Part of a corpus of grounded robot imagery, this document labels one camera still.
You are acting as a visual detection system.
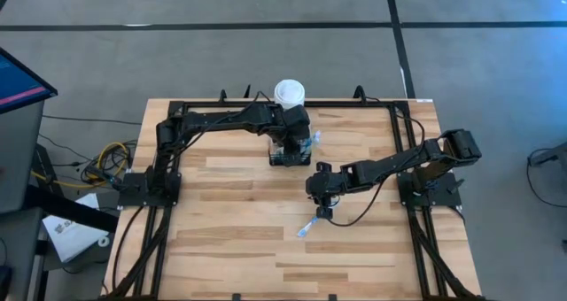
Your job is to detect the white printed booklet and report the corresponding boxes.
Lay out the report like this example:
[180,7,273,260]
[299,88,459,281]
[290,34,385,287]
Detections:
[42,193,110,264]

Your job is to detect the Lysol wipes canister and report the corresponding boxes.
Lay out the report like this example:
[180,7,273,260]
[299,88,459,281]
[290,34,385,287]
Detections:
[273,78,307,112]

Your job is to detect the black wire basket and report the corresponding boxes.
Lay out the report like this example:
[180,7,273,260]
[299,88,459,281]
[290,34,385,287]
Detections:
[268,136,313,167]

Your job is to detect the gray cabinet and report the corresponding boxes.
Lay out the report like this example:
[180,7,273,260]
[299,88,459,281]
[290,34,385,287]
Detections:
[0,99,45,214]

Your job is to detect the black aluminium table frame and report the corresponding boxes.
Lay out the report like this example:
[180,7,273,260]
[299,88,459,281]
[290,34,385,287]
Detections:
[102,84,487,301]

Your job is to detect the orange white toothbrush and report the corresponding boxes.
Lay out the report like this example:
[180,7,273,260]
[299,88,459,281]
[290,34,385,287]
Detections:
[268,135,283,158]

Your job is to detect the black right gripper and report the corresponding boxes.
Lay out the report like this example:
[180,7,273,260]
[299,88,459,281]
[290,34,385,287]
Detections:
[305,161,346,220]

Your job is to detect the yellow cable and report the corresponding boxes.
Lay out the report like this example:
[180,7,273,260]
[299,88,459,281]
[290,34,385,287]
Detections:
[30,140,134,189]

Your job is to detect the tilted blue display screen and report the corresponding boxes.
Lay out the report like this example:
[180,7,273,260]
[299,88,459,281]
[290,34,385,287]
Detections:
[0,47,59,115]

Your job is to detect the black desk beam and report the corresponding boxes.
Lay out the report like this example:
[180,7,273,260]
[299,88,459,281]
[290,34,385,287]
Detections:
[24,184,120,234]

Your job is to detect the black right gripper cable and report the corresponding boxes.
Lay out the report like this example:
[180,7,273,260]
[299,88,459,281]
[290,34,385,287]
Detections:
[327,179,386,228]

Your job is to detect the light blue toothbrush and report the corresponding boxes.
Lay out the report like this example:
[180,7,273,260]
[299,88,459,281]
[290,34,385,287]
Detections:
[296,215,319,239]

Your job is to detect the gray furniture leg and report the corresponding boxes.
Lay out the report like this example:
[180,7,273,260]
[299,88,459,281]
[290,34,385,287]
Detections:
[529,142,567,167]

